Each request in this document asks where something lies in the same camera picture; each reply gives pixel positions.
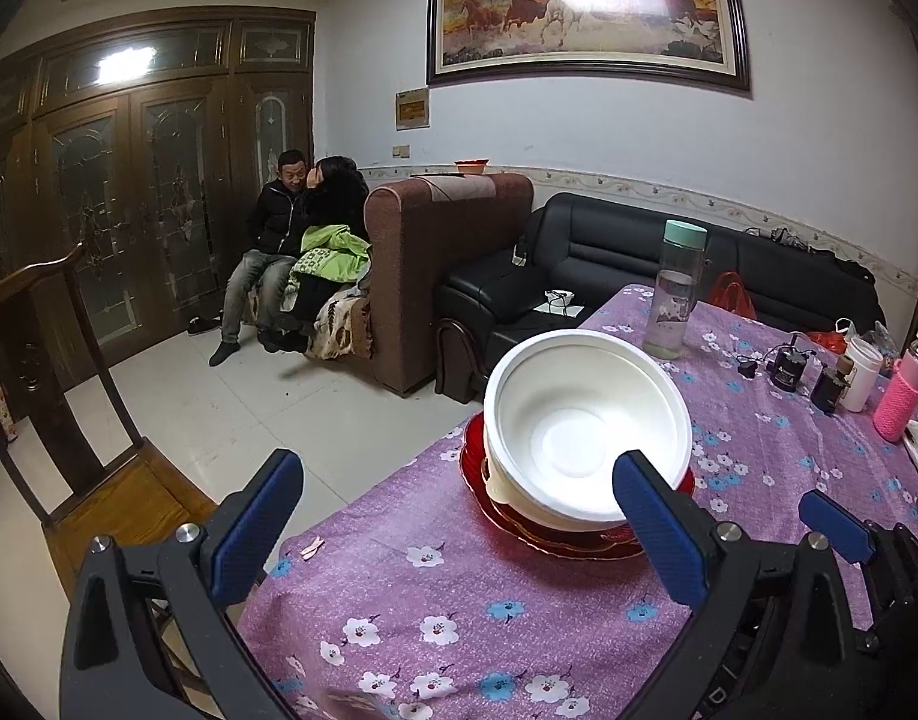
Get dark wooden glass doors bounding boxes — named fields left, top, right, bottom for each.
left=0, top=6, right=316, bottom=398

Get large red glass plate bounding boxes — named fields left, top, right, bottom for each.
left=459, top=412, right=697, bottom=562

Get clear green-lidded water bottle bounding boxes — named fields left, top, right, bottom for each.
left=643, top=219, right=709, bottom=361

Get red plastic bag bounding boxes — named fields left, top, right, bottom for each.
left=708, top=271, right=757, bottom=320

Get white cup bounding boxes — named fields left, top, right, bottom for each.
left=840, top=336, right=885, bottom=413

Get clear plastic bag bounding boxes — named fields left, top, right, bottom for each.
left=856, top=321, right=901, bottom=357

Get wooden chair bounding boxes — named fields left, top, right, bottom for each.
left=0, top=242, right=224, bottom=593

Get green jacket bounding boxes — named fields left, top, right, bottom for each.
left=290, top=223, right=371, bottom=287

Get framed horse painting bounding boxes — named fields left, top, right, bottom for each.
left=426, top=0, right=752, bottom=100

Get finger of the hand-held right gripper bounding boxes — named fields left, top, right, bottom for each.
left=798, top=490, right=918, bottom=580

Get purple floral tablecloth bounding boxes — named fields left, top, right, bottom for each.
left=238, top=283, right=918, bottom=720

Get pink sleeved bottle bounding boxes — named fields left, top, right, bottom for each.
left=871, top=330, right=918, bottom=443

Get black leather sofa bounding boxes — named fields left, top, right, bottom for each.
left=435, top=191, right=887, bottom=404

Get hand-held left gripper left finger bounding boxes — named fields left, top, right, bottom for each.
left=60, top=448, right=305, bottom=720

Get small red gold-rimmed plate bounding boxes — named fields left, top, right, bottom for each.
left=489, top=499, right=655, bottom=551

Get brown armchair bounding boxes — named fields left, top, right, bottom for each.
left=364, top=172, right=535, bottom=398

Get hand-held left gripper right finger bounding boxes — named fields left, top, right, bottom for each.
left=613, top=450, right=884, bottom=720

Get patterned beige blanket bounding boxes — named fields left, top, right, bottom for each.
left=309, top=291, right=374, bottom=361

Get orange wall plaque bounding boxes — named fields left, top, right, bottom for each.
left=395, top=87, right=431, bottom=131

